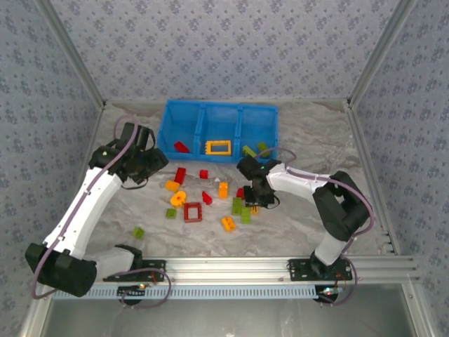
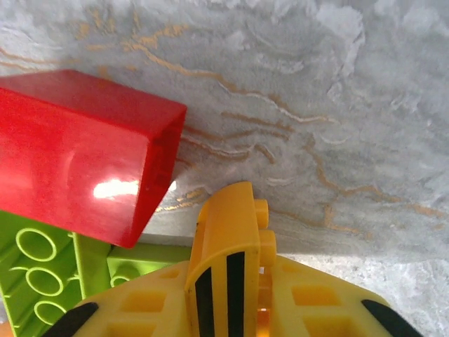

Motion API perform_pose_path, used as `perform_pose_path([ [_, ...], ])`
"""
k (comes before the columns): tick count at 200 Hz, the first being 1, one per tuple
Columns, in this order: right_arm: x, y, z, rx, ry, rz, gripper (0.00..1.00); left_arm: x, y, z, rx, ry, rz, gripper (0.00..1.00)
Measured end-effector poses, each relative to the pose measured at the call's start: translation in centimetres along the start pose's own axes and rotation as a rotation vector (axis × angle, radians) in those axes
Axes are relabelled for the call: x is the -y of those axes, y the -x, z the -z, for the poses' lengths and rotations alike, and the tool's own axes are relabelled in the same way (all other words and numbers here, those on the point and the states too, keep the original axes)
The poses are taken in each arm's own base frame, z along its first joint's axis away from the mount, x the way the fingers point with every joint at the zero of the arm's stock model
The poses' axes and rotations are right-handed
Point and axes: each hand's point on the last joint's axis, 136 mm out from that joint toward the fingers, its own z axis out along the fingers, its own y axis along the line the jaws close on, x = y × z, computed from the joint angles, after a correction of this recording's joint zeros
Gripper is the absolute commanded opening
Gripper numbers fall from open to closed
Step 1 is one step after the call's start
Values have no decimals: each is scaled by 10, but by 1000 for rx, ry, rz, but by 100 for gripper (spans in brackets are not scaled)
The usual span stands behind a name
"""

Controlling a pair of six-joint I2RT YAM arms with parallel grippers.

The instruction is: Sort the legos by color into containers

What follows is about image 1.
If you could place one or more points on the blue three-compartment plastic bin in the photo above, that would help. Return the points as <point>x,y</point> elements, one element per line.
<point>217,119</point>

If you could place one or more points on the grey metal panel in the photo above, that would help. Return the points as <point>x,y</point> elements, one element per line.
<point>224,319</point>

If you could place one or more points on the red sloped lego piece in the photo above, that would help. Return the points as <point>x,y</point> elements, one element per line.
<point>207,198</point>

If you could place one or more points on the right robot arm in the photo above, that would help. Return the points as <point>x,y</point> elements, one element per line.
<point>294,184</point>

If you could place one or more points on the small bright green lego brick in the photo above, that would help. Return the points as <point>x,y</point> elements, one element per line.
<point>170,213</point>

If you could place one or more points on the black controller board with LED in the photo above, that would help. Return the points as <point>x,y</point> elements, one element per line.
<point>128,291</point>
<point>329,297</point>

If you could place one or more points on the small red lego brick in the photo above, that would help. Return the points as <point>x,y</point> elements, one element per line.
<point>203,174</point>

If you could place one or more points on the wide aluminium extrusion rail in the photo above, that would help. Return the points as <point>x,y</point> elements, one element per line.
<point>224,268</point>

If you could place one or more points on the red lego window frame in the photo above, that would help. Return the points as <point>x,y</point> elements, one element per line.
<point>186,212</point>

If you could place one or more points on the orange round lego piece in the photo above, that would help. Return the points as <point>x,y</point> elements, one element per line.
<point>174,201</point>

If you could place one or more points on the short aluminium frame leg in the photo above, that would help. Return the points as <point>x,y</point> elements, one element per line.
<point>33,324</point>
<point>419,316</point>

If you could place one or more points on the yellow lego window frame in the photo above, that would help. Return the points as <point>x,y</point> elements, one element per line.
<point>207,147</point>

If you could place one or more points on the aluminium side rail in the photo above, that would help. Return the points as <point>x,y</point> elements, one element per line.
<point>358,126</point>
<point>98,123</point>

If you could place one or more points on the aluminium frame post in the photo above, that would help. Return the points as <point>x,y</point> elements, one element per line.
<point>76,56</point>
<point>375,56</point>

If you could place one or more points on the orange lego brick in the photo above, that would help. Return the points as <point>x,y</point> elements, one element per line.
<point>223,190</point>
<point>228,224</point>
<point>172,185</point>

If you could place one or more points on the yellow black striped lego piece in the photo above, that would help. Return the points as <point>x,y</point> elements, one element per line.
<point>255,211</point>

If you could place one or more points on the small olive green lego brick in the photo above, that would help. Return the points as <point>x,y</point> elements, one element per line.
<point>138,232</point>

